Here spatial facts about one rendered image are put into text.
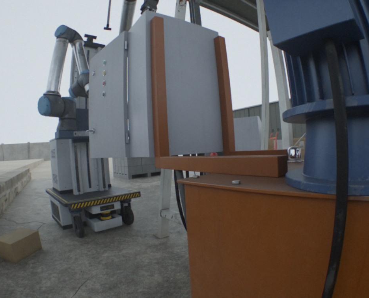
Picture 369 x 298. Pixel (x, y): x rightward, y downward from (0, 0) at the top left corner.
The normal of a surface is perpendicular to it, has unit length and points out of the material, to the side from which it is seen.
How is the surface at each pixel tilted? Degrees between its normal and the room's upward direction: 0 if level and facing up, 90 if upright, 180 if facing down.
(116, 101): 90
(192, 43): 90
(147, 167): 90
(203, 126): 90
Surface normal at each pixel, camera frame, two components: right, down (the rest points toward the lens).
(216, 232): -0.77, 0.04
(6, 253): -0.08, 0.00
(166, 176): 0.57, 0.14
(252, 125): -0.56, 0.04
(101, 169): 0.72, -0.04
